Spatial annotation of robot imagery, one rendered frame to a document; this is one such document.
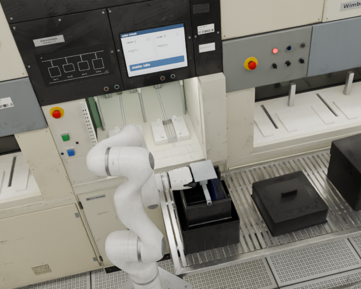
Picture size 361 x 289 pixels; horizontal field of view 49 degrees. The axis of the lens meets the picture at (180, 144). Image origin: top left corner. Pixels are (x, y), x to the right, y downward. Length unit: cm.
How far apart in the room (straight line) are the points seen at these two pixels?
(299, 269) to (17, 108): 200
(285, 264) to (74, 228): 141
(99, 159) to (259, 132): 133
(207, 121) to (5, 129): 98
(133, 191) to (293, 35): 111
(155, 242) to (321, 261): 164
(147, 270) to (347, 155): 113
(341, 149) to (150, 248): 112
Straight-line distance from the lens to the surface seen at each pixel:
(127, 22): 178
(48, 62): 186
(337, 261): 295
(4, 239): 263
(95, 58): 184
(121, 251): 155
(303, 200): 208
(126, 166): 130
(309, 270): 288
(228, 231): 192
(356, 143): 221
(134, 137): 142
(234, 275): 281
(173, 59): 188
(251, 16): 192
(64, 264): 281
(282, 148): 242
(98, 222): 251
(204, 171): 178
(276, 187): 212
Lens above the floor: 238
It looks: 40 degrees down
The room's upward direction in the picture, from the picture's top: 7 degrees counter-clockwise
